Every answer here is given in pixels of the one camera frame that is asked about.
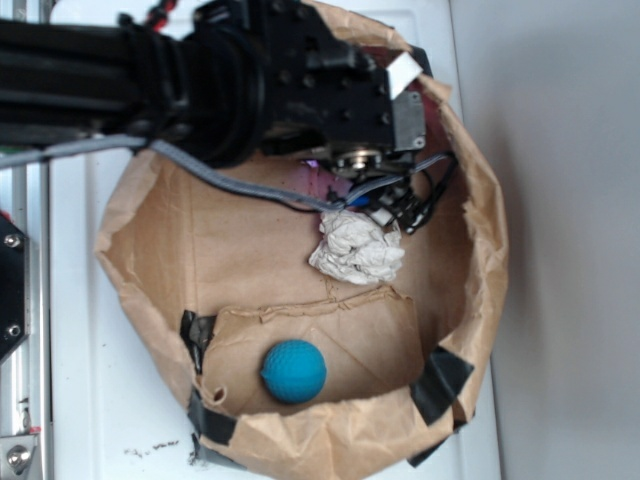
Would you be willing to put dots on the crumpled white paper ball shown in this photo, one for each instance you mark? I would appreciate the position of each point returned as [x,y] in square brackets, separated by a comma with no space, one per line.
[356,250]

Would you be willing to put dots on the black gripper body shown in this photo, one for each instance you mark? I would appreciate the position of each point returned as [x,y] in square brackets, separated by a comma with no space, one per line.
[334,102]

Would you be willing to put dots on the blue dimpled ball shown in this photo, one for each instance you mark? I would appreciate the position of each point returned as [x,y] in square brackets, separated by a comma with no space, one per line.
[294,371]

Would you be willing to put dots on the black metal bracket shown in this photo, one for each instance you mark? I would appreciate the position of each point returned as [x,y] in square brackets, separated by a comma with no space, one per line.
[14,287]

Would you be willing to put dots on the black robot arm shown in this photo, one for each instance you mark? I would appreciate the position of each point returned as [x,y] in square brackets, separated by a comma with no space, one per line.
[252,76]

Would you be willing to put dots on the aluminium frame rail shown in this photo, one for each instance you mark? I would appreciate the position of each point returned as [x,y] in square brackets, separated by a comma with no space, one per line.
[26,411]

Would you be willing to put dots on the brown paper bag tray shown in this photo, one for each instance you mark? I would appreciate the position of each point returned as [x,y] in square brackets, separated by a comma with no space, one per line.
[212,281]

